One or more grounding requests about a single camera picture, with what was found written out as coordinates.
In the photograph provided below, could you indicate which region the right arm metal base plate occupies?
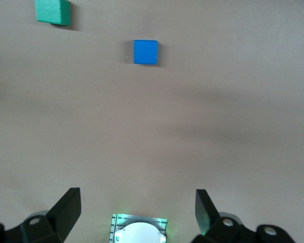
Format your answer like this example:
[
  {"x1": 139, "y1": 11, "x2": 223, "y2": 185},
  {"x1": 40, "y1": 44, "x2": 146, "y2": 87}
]
[{"x1": 110, "y1": 214, "x2": 168, "y2": 243}]

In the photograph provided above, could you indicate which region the green wooden block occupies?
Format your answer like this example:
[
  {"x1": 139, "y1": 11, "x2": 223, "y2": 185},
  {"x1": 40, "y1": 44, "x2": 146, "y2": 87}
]
[{"x1": 34, "y1": 0, "x2": 71, "y2": 27}]

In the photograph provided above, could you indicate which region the blue wooden block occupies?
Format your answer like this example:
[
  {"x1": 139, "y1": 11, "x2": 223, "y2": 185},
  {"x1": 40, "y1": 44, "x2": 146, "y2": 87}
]
[{"x1": 133, "y1": 39, "x2": 159, "y2": 65}]

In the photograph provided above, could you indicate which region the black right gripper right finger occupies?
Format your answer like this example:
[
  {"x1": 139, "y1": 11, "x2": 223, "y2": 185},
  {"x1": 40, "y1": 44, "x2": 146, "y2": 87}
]
[{"x1": 192, "y1": 189, "x2": 298, "y2": 243}]

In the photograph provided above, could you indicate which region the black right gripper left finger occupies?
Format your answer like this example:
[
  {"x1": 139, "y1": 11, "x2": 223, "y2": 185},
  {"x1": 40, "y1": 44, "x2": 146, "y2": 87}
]
[{"x1": 0, "y1": 187, "x2": 81, "y2": 243}]

